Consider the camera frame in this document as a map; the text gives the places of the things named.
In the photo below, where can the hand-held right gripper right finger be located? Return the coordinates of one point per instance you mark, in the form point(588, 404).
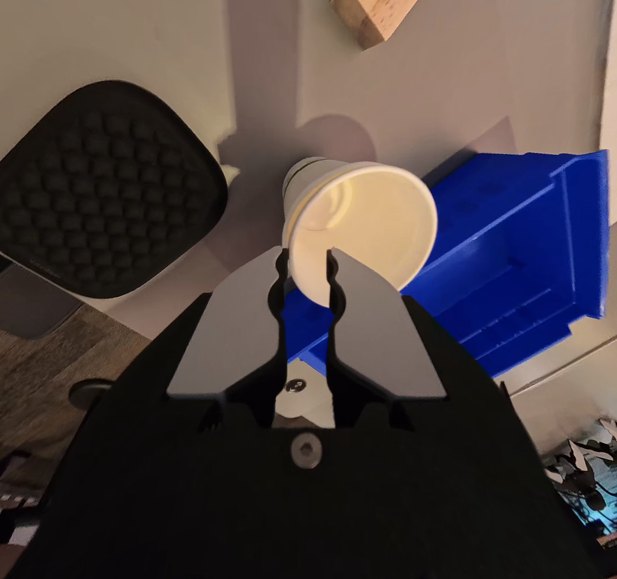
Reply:
point(385, 342)

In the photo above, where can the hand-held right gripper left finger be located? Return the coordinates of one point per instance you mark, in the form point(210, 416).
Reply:
point(226, 342)

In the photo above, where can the blue plastic bin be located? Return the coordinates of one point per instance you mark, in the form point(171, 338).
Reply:
point(506, 251)

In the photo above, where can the round table grommet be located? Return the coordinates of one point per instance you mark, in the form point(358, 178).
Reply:
point(295, 386)

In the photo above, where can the black floor lamp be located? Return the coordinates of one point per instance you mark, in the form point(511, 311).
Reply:
point(86, 393)

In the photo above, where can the black textured wrist pad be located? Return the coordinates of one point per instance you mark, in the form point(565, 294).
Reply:
point(106, 188)

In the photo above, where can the spare hand-held gripper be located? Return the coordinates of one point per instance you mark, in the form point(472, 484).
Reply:
point(610, 432)
point(576, 458)

